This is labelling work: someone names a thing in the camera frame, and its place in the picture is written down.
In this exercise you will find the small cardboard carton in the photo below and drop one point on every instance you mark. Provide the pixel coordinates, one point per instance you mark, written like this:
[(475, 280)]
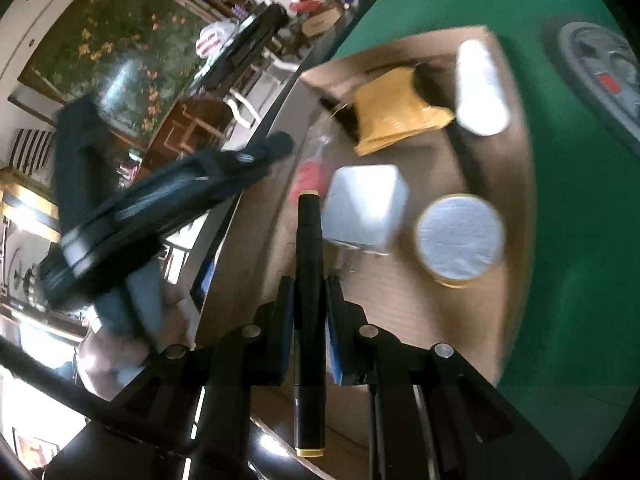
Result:
[(320, 21)]

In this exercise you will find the black marker with yellow caps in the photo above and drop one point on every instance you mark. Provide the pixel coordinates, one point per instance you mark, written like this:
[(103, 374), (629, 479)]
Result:
[(310, 260)]

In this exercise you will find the floral wall painting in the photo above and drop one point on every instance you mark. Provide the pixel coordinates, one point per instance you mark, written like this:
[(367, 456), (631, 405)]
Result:
[(100, 35)]

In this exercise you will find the golden yellow snack bag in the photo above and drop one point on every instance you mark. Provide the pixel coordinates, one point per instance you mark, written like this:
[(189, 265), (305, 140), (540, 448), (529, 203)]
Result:
[(395, 110)]

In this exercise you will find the white chair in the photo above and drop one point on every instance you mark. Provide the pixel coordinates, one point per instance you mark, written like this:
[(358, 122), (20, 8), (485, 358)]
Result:
[(255, 95)]

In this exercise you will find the red item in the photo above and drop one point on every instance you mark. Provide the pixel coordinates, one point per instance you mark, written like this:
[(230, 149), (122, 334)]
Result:
[(310, 180)]

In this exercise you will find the white medicine box with barcode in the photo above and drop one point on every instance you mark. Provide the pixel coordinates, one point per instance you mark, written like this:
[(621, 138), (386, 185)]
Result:
[(365, 205)]

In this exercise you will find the person's left hand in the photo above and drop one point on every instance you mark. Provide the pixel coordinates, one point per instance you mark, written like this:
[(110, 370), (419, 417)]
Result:
[(100, 365)]

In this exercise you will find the yellow round jar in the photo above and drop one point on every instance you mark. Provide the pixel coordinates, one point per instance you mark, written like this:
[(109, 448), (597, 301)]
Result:
[(460, 237)]

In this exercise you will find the white plastic bottle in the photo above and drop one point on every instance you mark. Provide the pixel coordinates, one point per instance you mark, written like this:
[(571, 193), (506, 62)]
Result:
[(480, 90)]

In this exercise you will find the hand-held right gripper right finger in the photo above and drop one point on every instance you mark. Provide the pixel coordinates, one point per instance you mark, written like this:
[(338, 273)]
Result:
[(334, 342)]

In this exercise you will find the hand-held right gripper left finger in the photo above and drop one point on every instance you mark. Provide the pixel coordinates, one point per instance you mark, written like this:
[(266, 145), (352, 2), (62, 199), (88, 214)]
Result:
[(287, 327)]

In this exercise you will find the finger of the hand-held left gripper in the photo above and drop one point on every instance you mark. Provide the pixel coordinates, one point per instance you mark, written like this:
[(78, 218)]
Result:
[(255, 157)]

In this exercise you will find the cardboard box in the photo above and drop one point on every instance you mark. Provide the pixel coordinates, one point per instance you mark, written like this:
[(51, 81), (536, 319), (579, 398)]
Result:
[(390, 320)]

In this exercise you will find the grey round tray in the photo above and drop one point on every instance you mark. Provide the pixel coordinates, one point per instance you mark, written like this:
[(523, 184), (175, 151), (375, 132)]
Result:
[(600, 75)]

